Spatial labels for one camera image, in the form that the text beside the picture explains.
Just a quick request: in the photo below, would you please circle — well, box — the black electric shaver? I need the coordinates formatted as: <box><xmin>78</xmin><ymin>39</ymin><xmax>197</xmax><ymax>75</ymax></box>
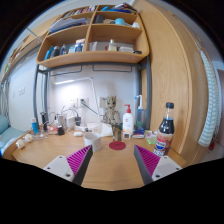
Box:
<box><xmin>40</xmin><ymin>111</ymin><xmax>49</xmax><ymax>132</ymax></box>

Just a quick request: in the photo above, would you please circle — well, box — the white desk lamp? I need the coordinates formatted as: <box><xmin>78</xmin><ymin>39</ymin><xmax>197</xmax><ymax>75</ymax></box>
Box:
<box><xmin>54</xmin><ymin>77</ymin><xmax>101</xmax><ymax>124</ymax></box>

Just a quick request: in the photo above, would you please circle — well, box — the white power strip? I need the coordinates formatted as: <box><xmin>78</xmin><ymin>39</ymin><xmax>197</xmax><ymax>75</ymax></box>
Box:
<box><xmin>56</xmin><ymin>113</ymin><xmax>83</xmax><ymax>131</ymax></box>

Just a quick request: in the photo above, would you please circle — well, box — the pink white packet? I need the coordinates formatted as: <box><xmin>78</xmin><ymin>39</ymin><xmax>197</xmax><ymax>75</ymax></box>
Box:
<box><xmin>144</xmin><ymin>129</ymin><xmax>157</xmax><ymax>138</ymax></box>

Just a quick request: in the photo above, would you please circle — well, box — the grey metal frame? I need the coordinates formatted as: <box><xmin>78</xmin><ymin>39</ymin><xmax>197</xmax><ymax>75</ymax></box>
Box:
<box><xmin>32</xmin><ymin>54</ymin><xmax>153</xmax><ymax>134</ymax></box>

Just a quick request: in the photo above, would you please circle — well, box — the white red-pump lotion bottle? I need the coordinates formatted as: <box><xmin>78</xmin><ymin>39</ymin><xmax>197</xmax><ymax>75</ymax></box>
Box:
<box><xmin>122</xmin><ymin>104</ymin><xmax>135</xmax><ymax>134</ymax></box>

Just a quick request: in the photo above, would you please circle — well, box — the wooden shelf unit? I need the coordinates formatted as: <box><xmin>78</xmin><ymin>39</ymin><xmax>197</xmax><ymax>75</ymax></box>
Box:
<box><xmin>35</xmin><ymin>3</ymin><xmax>150</xmax><ymax>69</ymax></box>

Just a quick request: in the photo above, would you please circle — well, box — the brown tree figurine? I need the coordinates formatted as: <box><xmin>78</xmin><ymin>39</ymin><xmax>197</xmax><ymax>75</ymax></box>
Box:
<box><xmin>102</xmin><ymin>95</ymin><xmax>122</xmax><ymax>127</ymax></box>

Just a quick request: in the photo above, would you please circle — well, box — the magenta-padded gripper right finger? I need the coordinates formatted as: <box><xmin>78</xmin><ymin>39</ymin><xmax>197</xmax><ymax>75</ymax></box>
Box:
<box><xmin>133</xmin><ymin>144</ymin><xmax>184</xmax><ymax>186</ymax></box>

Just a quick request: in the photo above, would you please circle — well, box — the dark cola bottle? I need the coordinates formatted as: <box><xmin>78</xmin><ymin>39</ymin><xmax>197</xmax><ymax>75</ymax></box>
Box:
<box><xmin>153</xmin><ymin>102</ymin><xmax>176</xmax><ymax>158</ymax></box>

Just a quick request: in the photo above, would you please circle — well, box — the striped hanging towel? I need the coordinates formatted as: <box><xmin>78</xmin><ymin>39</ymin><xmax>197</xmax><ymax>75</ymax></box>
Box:
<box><xmin>197</xmin><ymin>49</ymin><xmax>222</xmax><ymax>148</ymax></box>

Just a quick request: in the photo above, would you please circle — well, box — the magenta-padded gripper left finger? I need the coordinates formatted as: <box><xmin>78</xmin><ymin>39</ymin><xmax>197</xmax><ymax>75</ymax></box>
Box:
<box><xmin>43</xmin><ymin>144</ymin><xmax>94</xmax><ymax>187</ymax></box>

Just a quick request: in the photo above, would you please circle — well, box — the clear blue nozzle bottle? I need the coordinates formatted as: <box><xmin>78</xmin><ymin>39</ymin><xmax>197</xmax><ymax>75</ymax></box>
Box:
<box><xmin>134</xmin><ymin>94</ymin><xmax>147</xmax><ymax>131</ymax></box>

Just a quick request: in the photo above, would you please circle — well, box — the blue tube bottle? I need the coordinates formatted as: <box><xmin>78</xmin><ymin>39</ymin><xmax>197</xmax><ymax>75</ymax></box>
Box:
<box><xmin>30</xmin><ymin>117</ymin><xmax>40</xmax><ymax>135</ymax></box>

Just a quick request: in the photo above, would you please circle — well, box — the teal cushion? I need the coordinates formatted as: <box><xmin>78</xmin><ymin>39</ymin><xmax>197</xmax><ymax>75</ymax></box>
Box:
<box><xmin>0</xmin><ymin>114</ymin><xmax>26</xmax><ymax>154</ymax></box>

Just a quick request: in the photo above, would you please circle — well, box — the flat round red coaster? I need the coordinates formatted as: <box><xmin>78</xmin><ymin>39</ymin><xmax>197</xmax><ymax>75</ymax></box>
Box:
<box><xmin>108</xmin><ymin>140</ymin><xmax>127</xmax><ymax>151</ymax></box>

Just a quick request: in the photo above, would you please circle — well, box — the small blue box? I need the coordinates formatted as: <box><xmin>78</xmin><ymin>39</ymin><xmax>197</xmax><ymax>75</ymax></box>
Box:
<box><xmin>132</xmin><ymin>126</ymin><xmax>146</xmax><ymax>139</ymax></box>

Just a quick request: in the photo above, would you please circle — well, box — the white tape roll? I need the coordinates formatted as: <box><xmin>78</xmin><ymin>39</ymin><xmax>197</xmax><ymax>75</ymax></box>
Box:
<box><xmin>23</xmin><ymin>133</ymin><xmax>34</xmax><ymax>143</ymax></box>
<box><xmin>15</xmin><ymin>138</ymin><xmax>27</xmax><ymax>150</ymax></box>

